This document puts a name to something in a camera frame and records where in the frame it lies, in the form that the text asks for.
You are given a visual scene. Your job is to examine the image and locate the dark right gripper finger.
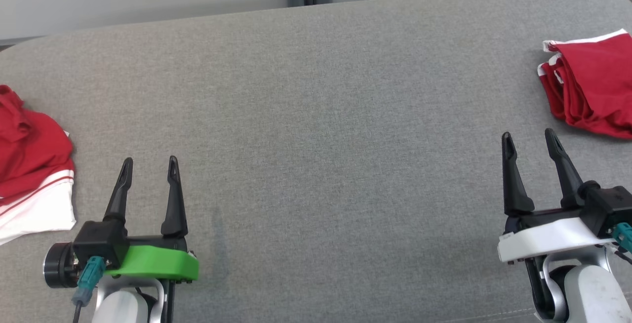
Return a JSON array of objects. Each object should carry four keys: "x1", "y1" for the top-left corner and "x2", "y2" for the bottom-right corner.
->
[
  {"x1": 501, "y1": 132, "x2": 535, "y2": 217},
  {"x1": 545, "y1": 128, "x2": 586, "y2": 210}
]

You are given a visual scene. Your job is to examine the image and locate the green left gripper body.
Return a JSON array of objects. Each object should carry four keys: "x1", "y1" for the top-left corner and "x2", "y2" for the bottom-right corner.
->
[{"x1": 43, "y1": 236, "x2": 199, "y2": 289}]

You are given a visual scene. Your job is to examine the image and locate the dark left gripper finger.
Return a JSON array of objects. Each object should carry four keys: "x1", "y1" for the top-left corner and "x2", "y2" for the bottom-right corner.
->
[
  {"x1": 160, "y1": 156, "x2": 189, "y2": 238},
  {"x1": 104, "y1": 158, "x2": 134, "y2": 223}
]

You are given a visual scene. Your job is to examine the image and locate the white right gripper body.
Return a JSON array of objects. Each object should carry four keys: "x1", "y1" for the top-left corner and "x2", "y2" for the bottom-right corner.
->
[{"x1": 498, "y1": 207, "x2": 618, "y2": 264}]

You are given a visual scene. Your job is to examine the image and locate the red white basketball jersey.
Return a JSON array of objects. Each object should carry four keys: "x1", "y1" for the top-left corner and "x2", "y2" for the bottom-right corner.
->
[{"x1": 0, "y1": 84, "x2": 77, "y2": 245}]

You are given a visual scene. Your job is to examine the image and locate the red shorts white trim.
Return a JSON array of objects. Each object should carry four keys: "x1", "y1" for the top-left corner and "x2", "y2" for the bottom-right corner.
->
[{"x1": 537, "y1": 28, "x2": 632, "y2": 140}]

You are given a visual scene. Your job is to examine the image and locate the teal left camera cable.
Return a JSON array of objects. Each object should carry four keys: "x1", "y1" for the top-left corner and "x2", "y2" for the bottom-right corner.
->
[{"x1": 72, "y1": 256, "x2": 107, "y2": 323}]

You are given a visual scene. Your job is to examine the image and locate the teal camera cable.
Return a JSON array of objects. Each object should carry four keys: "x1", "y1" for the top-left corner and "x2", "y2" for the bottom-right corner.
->
[
  {"x1": 612, "y1": 223, "x2": 632, "y2": 254},
  {"x1": 72, "y1": 256, "x2": 107, "y2": 323}
]

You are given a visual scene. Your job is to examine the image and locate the teal right camera cable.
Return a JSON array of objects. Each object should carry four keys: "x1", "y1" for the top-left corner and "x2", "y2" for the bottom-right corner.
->
[{"x1": 612, "y1": 223, "x2": 632, "y2": 254}]

